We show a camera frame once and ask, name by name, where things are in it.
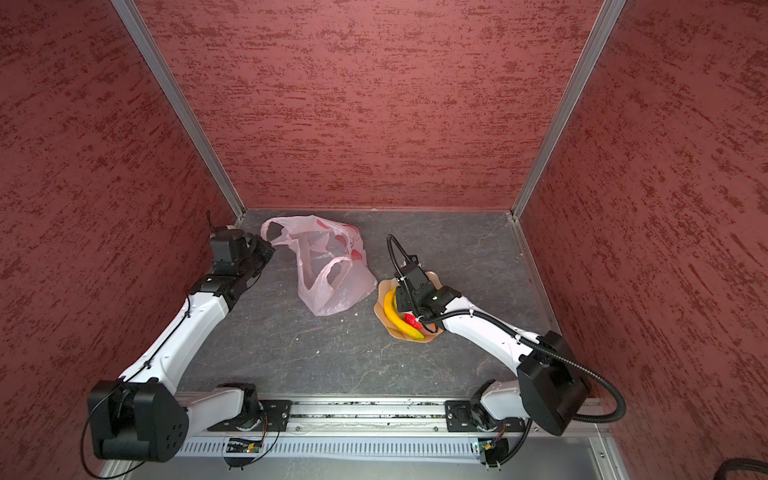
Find red fake apple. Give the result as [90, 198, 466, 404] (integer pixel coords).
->
[404, 313, 423, 330]

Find yellow fake banana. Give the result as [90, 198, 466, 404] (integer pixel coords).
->
[383, 289, 425, 341]

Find peach scalloped plate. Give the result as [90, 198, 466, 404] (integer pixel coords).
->
[374, 278, 441, 344]

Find pink plastic shopping bag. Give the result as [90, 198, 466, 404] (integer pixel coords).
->
[260, 215, 378, 317]

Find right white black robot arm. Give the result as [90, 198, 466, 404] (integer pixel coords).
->
[397, 262, 589, 436]

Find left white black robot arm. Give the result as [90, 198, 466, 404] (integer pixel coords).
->
[81, 227, 274, 462]

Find right small circuit board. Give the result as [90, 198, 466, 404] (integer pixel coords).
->
[474, 438, 509, 458]

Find small circuit board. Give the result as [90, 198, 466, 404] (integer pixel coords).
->
[225, 438, 263, 455]
[474, 438, 509, 458]

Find left small circuit board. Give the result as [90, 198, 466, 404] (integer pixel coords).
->
[225, 438, 263, 455]

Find left aluminium corner post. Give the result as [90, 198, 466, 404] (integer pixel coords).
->
[111, 0, 247, 222]

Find aluminium corner post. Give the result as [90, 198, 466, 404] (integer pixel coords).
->
[111, 0, 247, 222]
[511, 0, 626, 223]

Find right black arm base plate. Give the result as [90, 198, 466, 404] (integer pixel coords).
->
[444, 400, 525, 434]

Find aluminium front rail frame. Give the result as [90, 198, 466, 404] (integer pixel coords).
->
[122, 394, 610, 438]

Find white slotted cable duct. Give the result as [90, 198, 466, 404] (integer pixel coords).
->
[177, 436, 481, 463]

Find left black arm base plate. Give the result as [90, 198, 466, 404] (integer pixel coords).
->
[208, 399, 293, 434]

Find right aluminium corner post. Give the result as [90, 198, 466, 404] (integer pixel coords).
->
[511, 0, 626, 223]

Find black corrugated hose corner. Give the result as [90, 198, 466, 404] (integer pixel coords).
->
[713, 458, 768, 480]

